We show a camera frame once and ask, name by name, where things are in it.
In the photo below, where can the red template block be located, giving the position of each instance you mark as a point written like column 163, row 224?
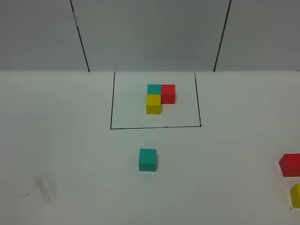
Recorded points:
column 168, row 94

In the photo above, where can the green template block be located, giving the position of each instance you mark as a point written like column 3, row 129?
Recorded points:
column 154, row 89

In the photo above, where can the yellow template block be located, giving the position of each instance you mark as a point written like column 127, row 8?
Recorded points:
column 153, row 104

